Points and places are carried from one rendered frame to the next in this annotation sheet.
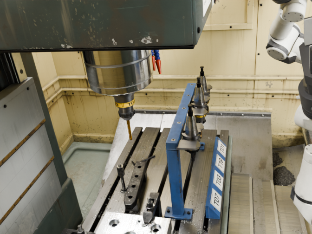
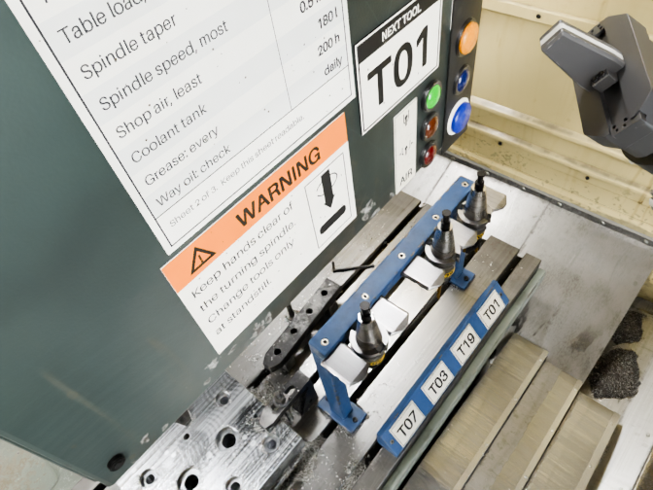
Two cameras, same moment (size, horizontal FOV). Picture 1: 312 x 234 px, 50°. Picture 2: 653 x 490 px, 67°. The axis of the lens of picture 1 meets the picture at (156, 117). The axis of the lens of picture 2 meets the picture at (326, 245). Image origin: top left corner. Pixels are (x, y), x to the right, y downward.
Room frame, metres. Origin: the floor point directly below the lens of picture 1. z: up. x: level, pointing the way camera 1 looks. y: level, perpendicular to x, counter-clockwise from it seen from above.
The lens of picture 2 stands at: (0.60, -0.29, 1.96)
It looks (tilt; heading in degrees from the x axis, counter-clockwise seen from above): 52 degrees down; 34
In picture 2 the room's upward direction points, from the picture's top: 12 degrees counter-clockwise
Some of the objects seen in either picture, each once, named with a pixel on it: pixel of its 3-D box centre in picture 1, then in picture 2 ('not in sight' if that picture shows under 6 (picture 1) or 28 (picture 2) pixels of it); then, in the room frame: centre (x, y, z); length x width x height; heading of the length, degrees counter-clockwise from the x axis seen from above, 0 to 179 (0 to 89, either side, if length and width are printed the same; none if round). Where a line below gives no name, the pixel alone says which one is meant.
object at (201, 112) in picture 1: (198, 112); (425, 273); (1.09, -0.16, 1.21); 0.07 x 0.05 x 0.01; 74
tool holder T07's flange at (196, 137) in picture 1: (191, 135); (368, 340); (0.93, -0.11, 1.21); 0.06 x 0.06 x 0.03
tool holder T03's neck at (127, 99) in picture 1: (124, 98); not in sight; (0.76, 0.07, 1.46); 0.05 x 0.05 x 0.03
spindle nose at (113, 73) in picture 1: (118, 59); not in sight; (0.76, 0.07, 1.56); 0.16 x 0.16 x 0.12
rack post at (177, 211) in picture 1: (175, 183); (333, 384); (0.90, -0.04, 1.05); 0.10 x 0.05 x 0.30; 74
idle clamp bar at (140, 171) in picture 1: (136, 187); (303, 328); (1.03, 0.11, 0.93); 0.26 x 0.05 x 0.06; 169
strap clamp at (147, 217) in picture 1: (151, 212); (287, 403); (0.84, 0.05, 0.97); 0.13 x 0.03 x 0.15; 164
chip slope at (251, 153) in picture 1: (183, 164); (436, 280); (1.38, -0.11, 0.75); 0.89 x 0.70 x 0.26; 74
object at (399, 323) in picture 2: (193, 126); (389, 317); (0.99, -0.13, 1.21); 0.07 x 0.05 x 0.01; 74
